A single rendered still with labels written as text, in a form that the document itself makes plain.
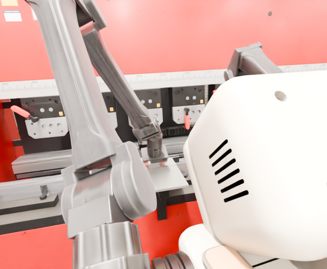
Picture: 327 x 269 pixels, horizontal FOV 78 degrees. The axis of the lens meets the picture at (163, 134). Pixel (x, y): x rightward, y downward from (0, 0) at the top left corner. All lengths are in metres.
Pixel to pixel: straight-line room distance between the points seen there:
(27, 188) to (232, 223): 0.97
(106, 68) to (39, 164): 0.89
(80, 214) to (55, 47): 0.24
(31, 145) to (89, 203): 1.36
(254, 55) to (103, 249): 0.59
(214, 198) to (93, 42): 0.41
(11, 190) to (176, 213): 0.73
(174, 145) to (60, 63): 0.99
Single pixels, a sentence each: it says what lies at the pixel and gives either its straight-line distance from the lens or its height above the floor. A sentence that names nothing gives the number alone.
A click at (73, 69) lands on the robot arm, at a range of 0.33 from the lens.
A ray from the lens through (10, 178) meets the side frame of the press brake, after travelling 1.58.
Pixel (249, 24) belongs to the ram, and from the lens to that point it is 1.05.
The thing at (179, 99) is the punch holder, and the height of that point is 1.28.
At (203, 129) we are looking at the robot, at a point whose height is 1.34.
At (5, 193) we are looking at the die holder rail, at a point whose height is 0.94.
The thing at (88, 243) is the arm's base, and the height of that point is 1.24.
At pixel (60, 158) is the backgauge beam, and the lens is 1.28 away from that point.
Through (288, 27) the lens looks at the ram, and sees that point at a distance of 1.16.
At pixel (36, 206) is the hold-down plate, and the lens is 1.05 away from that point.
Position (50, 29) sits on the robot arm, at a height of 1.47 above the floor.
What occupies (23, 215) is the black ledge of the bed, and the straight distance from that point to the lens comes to 1.05.
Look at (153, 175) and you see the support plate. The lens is 0.84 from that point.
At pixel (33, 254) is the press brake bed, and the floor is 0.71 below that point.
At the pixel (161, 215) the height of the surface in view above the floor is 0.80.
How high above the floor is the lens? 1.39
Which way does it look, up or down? 16 degrees down
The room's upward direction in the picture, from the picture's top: 3 degrees counter-clockwise
